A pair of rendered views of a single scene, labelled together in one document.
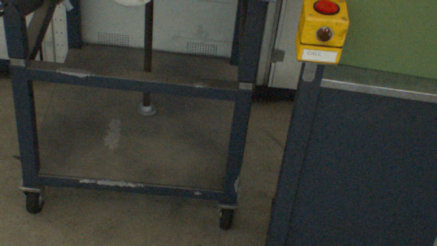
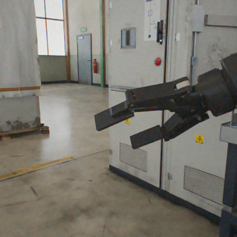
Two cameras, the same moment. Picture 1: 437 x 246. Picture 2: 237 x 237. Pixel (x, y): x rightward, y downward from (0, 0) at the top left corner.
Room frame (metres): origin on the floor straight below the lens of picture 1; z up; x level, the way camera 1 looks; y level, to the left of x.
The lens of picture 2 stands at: (0.55, 0.10, 1.06)
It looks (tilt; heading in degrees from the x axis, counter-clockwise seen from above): 13 degrees down; 51
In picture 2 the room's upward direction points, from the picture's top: straight up
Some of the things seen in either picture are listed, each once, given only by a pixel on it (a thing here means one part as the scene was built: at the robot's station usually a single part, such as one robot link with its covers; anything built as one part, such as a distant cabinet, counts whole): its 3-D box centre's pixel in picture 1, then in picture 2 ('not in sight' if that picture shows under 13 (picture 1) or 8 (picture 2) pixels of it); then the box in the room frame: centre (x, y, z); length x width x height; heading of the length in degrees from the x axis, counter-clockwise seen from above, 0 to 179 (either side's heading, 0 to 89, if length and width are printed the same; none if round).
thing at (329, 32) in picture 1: (324, 36); not in sight; (1.14, -0.17, 0.87); 0.03 x 0.01 x 0.03; 92
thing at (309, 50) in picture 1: (320, 30); not in sight; (1.18, -0.17, 0.85); 0.08 x 0.08 x 0.10; 2
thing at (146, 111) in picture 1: (145, 107); not in sight; (1.70, 0.23, 0.18); 0.06 x 0.06 x 0.02
